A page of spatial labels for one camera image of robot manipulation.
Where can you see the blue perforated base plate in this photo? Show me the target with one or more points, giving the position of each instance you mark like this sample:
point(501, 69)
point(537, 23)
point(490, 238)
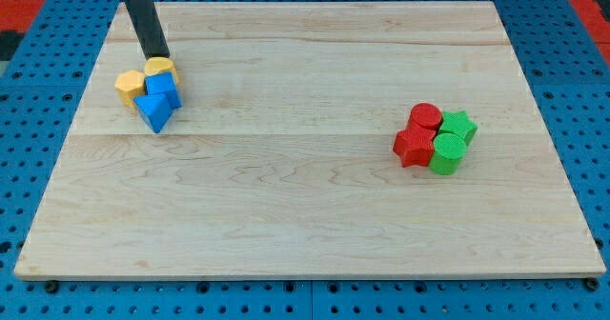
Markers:
point(48, 73)

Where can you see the blue cube block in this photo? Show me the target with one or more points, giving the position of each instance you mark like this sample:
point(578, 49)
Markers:
point(164, 83)

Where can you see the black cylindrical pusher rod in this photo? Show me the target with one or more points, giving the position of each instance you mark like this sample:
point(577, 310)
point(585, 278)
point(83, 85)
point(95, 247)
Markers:
point(147, 27)

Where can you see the green star block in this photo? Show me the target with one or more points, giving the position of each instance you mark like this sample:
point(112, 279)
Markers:
point(459, 124)

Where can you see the light wooden board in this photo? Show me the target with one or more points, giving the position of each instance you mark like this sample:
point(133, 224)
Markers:
point(279, 165)

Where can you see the yellow hexagon block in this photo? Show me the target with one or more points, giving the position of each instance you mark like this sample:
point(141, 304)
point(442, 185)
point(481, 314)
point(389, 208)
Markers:
point(130, 84)

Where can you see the red star block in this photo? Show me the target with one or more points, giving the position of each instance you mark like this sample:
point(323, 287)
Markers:
point(414, 145)

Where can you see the yellow heart block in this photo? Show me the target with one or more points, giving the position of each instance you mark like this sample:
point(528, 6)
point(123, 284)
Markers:
point(157, 65)

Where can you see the green cylinder block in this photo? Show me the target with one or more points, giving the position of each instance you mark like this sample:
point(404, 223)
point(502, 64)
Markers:
point(449, 150)

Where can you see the red cylinder block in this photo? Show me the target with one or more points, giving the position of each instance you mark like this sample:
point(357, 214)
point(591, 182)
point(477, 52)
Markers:
point(425, 115)

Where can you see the blue triangle block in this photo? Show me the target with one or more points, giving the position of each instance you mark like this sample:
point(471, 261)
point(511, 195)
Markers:
point(154, 109)

